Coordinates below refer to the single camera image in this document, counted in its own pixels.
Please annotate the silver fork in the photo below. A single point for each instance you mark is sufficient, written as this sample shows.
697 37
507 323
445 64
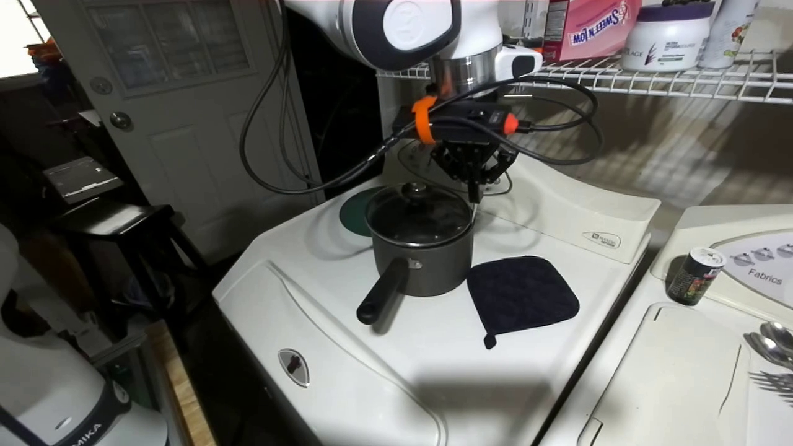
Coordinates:
776 385

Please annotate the white dryer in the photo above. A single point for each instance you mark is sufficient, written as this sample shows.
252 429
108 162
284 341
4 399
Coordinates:
659 379

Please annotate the black stool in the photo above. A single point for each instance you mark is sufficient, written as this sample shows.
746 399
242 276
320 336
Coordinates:
114 221

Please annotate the white tub purple lid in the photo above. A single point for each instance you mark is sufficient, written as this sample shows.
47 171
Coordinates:
664 40

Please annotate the pink cardboard box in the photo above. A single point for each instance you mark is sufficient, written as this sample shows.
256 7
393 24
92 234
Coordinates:
591 28

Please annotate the black flat box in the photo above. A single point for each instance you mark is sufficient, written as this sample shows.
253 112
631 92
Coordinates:
83 178

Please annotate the glass lid black knob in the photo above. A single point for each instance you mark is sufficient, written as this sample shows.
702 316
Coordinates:
419 216

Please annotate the white robot base link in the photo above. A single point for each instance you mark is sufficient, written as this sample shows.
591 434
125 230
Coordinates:
50 388

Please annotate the wooden board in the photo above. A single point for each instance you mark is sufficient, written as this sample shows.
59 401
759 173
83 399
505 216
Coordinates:
189 405

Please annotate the tall white can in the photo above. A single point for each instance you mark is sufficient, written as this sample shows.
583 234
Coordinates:
730 33

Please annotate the silver spoon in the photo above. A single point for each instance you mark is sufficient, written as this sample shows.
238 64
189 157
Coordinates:
770 351

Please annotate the dark blue square potholder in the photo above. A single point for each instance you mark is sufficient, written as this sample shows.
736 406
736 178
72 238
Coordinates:
521 295

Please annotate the small dark jar white lid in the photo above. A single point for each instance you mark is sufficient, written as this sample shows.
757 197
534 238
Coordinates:
695 276

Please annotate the round green trivet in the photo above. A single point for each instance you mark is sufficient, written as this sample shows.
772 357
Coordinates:
356 213

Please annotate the silver door knob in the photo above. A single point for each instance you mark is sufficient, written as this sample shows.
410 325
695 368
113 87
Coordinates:
120 120

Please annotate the black wrist camera orange mounts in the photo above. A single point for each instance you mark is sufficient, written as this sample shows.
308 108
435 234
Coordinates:
461 123

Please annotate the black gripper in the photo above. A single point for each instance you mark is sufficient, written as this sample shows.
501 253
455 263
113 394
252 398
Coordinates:
472 155

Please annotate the white washing machine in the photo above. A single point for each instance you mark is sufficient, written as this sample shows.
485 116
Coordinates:
461 372

